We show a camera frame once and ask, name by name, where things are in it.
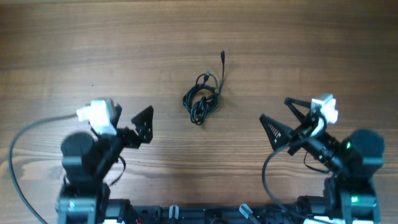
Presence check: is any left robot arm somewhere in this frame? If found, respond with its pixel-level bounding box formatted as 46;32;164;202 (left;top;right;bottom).
55;105;154;223

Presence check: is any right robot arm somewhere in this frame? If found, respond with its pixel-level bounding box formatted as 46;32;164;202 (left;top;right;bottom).
259;93;385;223

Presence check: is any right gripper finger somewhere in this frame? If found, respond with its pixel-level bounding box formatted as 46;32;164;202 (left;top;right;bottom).
284;97;313;124
259;114;293;151

